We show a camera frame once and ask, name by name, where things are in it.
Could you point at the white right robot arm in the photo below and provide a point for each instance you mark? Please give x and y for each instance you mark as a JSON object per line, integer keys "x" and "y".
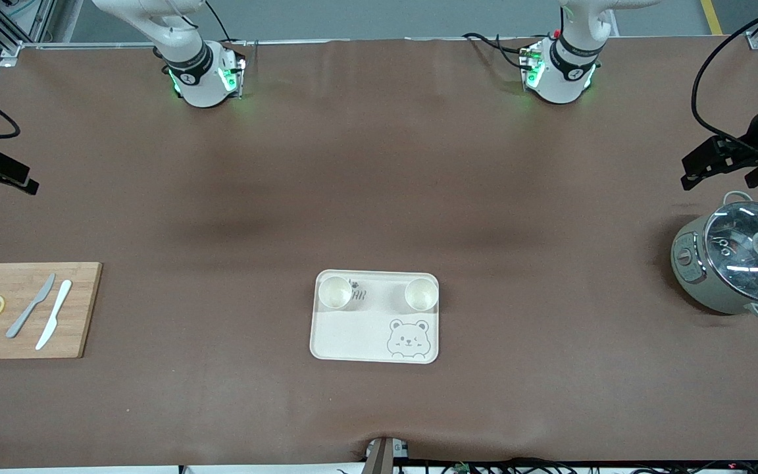
{"x": 198, "y": 92}

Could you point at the cream bear print tray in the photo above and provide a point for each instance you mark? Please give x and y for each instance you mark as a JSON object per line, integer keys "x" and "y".
{"x": 366, "y": 332}

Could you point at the grey plastic knife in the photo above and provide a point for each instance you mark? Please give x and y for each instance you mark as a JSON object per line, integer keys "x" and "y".
{"x": 20, "y": 320}

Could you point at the glass pot lid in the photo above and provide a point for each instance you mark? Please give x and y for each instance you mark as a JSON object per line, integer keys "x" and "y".
{"x": 741, "y": 263}

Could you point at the bamboo cutting board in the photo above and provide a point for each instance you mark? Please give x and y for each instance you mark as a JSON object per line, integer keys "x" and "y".
{"x": 83, "y": 309}

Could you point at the green electric cooking pot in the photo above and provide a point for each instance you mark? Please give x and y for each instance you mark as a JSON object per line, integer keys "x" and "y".
{"x": 701, "y": 283}

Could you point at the white plastic knife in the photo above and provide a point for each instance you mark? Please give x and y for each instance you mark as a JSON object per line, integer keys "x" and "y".
{"x": 61, "y": 297}

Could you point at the white IKEA cup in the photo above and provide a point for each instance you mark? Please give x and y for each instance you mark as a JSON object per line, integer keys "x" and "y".
{"x": 421, "y": 294}
{"x": 335, "y": 293}

